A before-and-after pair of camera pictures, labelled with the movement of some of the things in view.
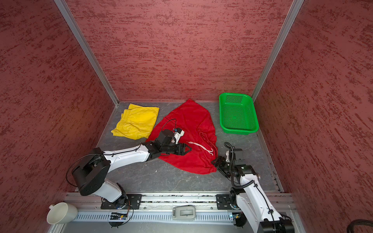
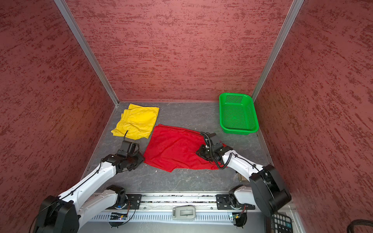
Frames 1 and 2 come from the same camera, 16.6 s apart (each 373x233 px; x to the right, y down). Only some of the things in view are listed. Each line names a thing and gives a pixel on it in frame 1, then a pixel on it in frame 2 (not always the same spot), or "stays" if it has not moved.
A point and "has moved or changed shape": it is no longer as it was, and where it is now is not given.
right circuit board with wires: [240, 219] stays
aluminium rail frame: [163, 212] stays
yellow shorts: [137, 122] stays
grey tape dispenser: [184, 213] stays
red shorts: [196, 123] has moved or changed shape
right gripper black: [219, 162] → [201, 153]
